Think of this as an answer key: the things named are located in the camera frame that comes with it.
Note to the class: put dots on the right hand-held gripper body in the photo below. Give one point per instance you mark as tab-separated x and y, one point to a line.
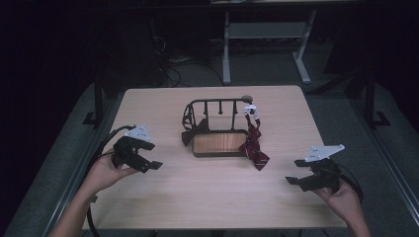
321	176

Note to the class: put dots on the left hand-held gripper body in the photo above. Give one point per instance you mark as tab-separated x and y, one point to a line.
126	151

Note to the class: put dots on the black bow tie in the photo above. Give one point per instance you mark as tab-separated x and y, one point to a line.
188	135

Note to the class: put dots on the dark red striped bow tie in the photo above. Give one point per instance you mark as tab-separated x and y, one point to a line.
253	148

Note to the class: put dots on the black hook rack wooden tray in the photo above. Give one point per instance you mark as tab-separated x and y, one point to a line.
219	143

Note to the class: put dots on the person's left hand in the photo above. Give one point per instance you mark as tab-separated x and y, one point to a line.
105	174

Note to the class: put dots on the person's right hand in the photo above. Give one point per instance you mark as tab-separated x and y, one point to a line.
344	200

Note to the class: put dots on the black metal stand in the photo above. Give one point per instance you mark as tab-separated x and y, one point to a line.
369	98
98	98

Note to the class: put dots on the small grey round disc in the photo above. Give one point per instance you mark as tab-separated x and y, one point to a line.
247	98

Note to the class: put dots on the grey metal frame rail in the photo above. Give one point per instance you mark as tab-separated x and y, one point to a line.
388	154
74	174

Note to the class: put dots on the white metal desk frame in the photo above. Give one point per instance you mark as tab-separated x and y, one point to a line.
263	30

